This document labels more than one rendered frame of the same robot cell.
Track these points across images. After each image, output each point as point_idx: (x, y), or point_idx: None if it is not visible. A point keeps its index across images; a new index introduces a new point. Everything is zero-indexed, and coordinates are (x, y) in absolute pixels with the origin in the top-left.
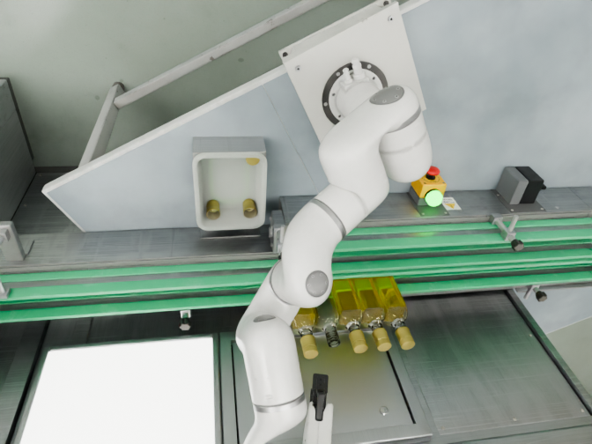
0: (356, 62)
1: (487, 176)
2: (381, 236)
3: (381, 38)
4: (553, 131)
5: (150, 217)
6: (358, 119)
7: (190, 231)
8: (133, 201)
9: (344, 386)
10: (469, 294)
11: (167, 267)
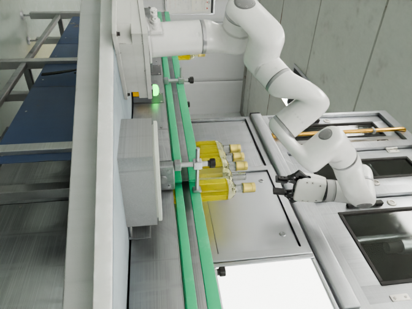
0: (156, 10)
1: None
2: (179, 124)
3: None
4: None
5: (125, 274)
6: (262, 17)
7: (137, 247)
8: (122, 273)
9: (247, 195)
10: None
11: (185, 265)
